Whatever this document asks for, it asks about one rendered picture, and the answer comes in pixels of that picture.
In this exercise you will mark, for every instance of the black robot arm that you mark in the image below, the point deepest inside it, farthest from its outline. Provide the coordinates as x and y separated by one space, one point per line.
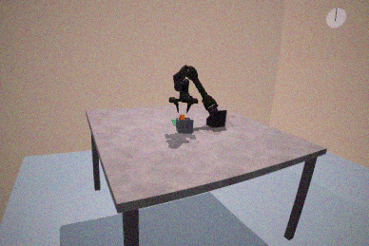
181 83

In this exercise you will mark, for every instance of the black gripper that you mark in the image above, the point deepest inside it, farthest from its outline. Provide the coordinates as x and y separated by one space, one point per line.
175 101

